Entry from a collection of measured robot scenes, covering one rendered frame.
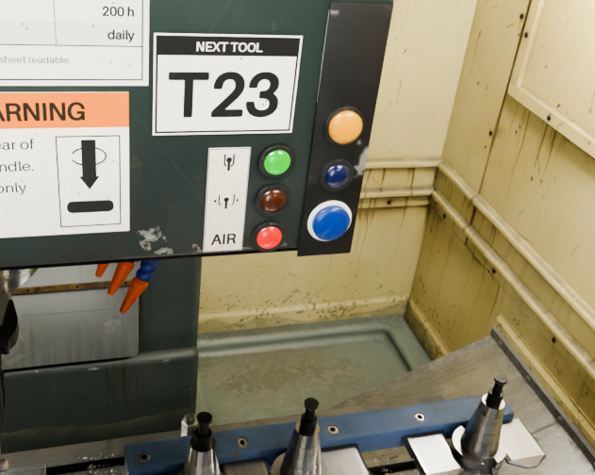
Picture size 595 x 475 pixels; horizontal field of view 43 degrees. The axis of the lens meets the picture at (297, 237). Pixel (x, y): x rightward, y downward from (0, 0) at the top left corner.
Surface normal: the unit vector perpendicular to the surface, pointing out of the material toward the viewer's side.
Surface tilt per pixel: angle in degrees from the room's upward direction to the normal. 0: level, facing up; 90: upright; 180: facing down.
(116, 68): 90
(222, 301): 90
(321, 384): 0
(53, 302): 91
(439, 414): 0
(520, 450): 0
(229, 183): 90
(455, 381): 24
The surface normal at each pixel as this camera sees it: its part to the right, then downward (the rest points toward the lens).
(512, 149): -0.95, 0.07
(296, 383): 0.11, -0.84
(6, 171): 0.29, 0.53
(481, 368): -0.29, -0.75
